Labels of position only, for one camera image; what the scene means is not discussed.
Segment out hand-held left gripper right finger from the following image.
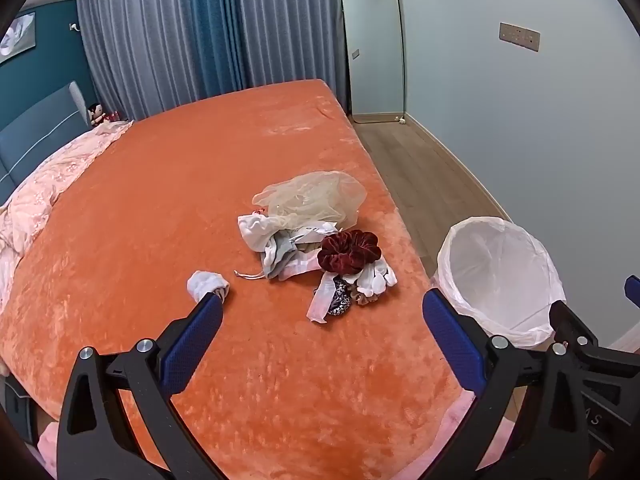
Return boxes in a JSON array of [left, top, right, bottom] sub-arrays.
[[422, 287, 592, 480]]

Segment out pink quilt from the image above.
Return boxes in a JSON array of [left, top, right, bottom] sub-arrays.
[[0, 120, 135, 308]]

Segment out grey curtain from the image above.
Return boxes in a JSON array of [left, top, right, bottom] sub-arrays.
[[76, 0, 202, 122], [227, 0, 352, 107]]

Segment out small doll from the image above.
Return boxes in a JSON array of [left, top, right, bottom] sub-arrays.
[[87, 102, 124, 128]]

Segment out beige scrunchie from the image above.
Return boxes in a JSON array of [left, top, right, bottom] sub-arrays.
[[349, 284, 377, 307]]

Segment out blue curtain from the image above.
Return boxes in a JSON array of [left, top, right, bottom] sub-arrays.
[[187, 0, 247, 97]]

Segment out brown wall switch panel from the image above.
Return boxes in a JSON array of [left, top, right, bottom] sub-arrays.
[[499, 22, 541, 54]]

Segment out blue upholstered headboard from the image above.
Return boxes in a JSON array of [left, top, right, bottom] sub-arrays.
[[0, 81, 94, 207]]

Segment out leopard print scrunchie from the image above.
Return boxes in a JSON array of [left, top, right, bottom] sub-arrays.
[[326, 280, 354, 317]]

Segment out orange plush blanket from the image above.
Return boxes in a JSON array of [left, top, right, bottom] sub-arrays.
[[0, 78, 477, 468]]

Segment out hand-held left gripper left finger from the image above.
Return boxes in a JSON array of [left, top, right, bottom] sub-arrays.
[[56, 292, 226, 480]]

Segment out pale drawstring pouch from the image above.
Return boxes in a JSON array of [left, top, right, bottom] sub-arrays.
[[233, 230, 327, 282]]

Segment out white ribbon strip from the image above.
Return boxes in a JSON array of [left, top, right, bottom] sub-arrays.
[[306, 272, 342, 324]]

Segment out dark red velvet scrunchie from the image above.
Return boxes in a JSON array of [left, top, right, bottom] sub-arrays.
[[318, 230, 382, 276]]

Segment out white fabric gloves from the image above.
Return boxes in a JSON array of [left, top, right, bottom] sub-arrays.
[[356, 259, 399, 297]]

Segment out framed wall picture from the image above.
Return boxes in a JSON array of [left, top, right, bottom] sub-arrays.
[[0, 10, 39, 66]]

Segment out white pouch with red cord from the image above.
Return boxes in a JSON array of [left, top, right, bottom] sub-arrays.
[[237, 207, 282, 252]]

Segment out white sock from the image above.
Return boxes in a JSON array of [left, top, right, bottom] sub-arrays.
[[187, 270, 232, 304]]

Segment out beige mesh net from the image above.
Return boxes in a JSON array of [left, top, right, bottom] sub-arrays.
[[252, 171, 367, 229]]

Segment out trash bin with white liner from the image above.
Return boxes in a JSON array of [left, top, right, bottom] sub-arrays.
[[430, 216, 569, 352]]

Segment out standing floor mirror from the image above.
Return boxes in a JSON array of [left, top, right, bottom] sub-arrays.
[[340, 0, 407, 125]]

